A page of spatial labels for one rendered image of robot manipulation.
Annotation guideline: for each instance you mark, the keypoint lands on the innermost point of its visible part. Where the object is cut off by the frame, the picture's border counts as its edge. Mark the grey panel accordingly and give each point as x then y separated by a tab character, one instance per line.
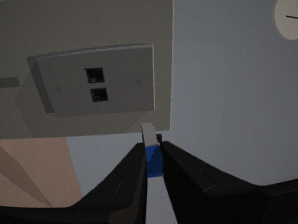
85	67

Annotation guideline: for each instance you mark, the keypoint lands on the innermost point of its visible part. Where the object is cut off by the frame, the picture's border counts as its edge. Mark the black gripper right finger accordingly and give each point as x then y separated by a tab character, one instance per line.
202	194

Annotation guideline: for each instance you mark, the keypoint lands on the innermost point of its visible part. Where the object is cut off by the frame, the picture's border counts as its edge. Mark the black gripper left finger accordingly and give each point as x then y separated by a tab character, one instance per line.
119	199

